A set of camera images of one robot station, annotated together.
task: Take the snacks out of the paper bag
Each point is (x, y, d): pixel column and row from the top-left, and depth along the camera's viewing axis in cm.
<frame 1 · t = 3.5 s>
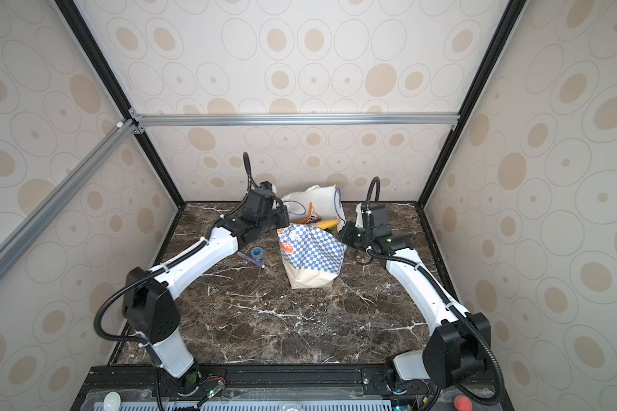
left hand: (297, 210, 83), fingers closed
right hand: (348, 230, 82), fingers closed
blue checkered paper bag: (313, 247, 85), point 18 cm above the table
purple marker pen: (252, 259, 102), on the table
blue tape roll: (257, 253, 103), point 2 cm above the table
yellow snack packet: (325, 224, 84), point 23 cm above the table

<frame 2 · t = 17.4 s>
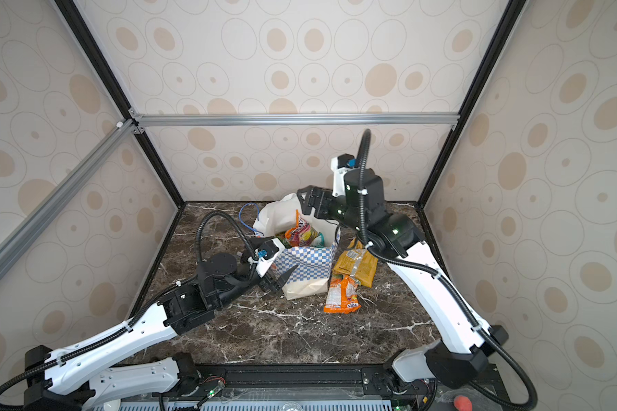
left hand: (289, 251, 64), fingers open
right hand: (320, 191, 63), fingers open
yellow snack packet: (358, 263, 99), point 3 cm above the table
orange snack packet: (342, 296, 89), point 4 cm above the table
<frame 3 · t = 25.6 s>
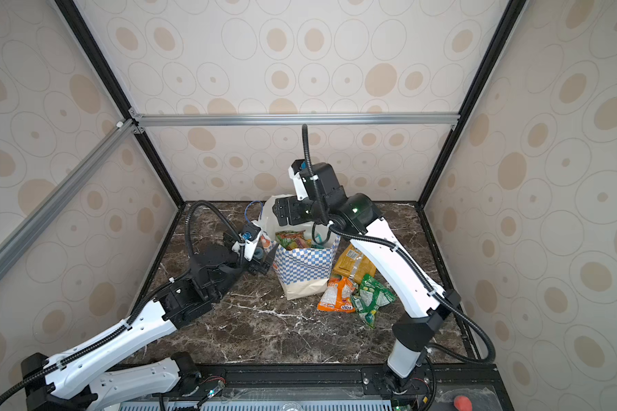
left hand: (268, 234, 67), fingers open
right hand: (297, 202, 68), fingers open
green snack packet: (370, 297, 88), point 4 cm above the table
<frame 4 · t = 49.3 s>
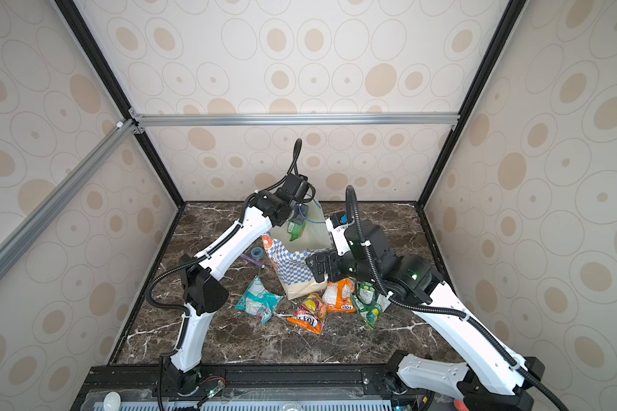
left hand: (303, 207, 86), fingers closed
right hand: (329, 253, 64), fingers open
red yellow snack packet: (310, 314, 83), point 6 cm above the table
green corn chips packet: (296, 229, 89), point 18 cm above the table
teal snack packet: (258, 301, 87), point 5 cm above the table
